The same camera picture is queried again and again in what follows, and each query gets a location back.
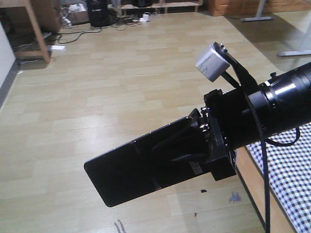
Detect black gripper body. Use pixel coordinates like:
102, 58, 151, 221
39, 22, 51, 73
198, 89, 271, 181

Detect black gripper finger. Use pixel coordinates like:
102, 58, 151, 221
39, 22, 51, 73
152, 126, 207, 155

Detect black foldable phone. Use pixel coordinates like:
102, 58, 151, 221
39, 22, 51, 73
84, 116, 208, 207

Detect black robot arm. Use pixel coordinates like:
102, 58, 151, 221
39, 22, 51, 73
151, 64, 311, 180

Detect wooden desk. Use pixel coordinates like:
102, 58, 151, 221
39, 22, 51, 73
0, 0, 51, 64

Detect black white checkered bedsheet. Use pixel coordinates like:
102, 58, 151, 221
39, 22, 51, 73
245, 122, 311, 233

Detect grey metal table leg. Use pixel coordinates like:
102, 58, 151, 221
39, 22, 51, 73
240, 0, 311, 57

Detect white power adapter on floor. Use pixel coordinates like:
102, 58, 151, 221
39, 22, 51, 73
139, 12, 151, 23

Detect wooden shelf unit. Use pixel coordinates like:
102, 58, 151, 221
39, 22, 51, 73
120, 0, 204, 15

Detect black computer tower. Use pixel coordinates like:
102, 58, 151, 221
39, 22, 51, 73
86, 0, 110, 27

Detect white paper on floor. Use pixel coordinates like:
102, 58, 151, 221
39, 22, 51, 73
47, 45, 66, 51

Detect cardboard box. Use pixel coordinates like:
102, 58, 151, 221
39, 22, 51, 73
61, 3, 89, 27

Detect black camera cable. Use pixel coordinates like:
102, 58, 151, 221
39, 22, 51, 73
223, 72, 302, 233

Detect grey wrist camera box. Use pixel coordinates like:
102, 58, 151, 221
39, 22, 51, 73
195, 42, 230, 82

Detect tangled black floor cables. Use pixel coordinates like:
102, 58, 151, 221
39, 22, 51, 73
48, 14, 146, 44

